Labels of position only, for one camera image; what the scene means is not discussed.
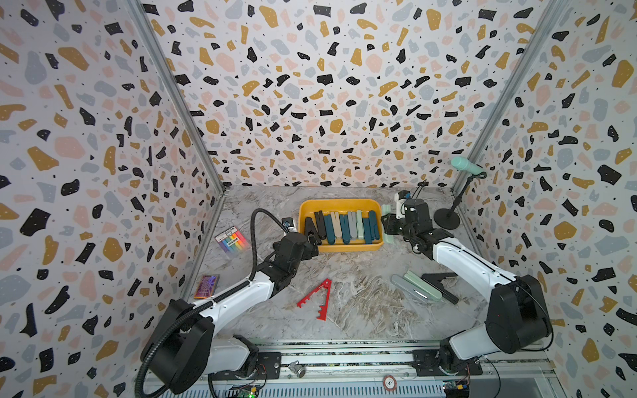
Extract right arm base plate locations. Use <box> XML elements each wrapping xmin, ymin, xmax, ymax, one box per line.
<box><xmin>411</xmin><ymin>348</ymin><xmax>484</xmax><ymax>376</ymax></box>

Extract dark teal pruning pliers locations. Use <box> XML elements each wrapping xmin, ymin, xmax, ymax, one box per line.
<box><xmin>368</xmin><ymin>211</ymin><xmax>380</xmax><ymax>240</ymax></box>

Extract mint green microphone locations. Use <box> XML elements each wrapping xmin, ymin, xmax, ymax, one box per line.
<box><xmin>451</xmin><ymin>156</ymin><xmax>486</xmax><ymax>178</ymax></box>

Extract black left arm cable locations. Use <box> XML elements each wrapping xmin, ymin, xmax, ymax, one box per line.
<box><xmin>248</xmin><ymin>207</ymin><xmax>287</xmax><ymax>282</ymax></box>

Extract cream pruning pliers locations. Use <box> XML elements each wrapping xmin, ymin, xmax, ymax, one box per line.
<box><xmin>330</xmin><ymin>212</ymin><xmax>343</xmax><ymax>240</ymax></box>

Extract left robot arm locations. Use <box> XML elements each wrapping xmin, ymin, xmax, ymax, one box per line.
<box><xmin>134</xmin><ymin>232</ymin><xmax>319</xmax><ymax>397</ymax></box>

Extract black microphone stand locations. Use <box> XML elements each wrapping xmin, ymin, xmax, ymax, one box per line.
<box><xmin>434</xmin><ymin>172</ymin><xmax>487</xmax><ymax>230</ymax></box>

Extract yellow plastic storage box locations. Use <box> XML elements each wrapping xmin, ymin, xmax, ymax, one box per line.
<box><xmin>298</xmin><ymin>198</ymin><xmax>384</xmax><ymax>253</ymax></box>

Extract silver round knob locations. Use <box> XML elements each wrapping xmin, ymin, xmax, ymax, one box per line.
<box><xmin>288</xmin><ymin>361</ymin><xmax>306</xmax><ymax>378</ymax></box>

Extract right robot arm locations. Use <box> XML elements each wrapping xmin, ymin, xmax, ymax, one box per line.
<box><xmin>381</xmin><ymin>199</ymin><xmax>554</xmax><ymax>373</ymax></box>

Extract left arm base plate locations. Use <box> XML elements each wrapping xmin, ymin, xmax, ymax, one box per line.
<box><xmin>211</xmin><ymin>352</ymin><xmax>282</xmax><ymax>382</ymax></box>

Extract red pruning pliers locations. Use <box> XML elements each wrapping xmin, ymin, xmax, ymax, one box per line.
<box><xmin>296</xmin><ymin>279</ymin><xmax>333</xmax><ymax>321</ymax></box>

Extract coloured marker pack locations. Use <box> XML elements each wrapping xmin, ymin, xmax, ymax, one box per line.
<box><xmin>215</xmin><ymin>227</ymin><xmax>250</xmax><ymax>256</ymax></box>

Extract small pink card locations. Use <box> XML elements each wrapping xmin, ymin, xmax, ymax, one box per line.
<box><xmin>193</xmin><ymin>274</ymin><xmax>219</xmax><ymax>300</ymax></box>

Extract mint green pruning pliers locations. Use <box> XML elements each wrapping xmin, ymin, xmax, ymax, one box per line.
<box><xmin>356</xmin><ymin>210</ymin><xmax>365</xmax><ymax>240</ymax></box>

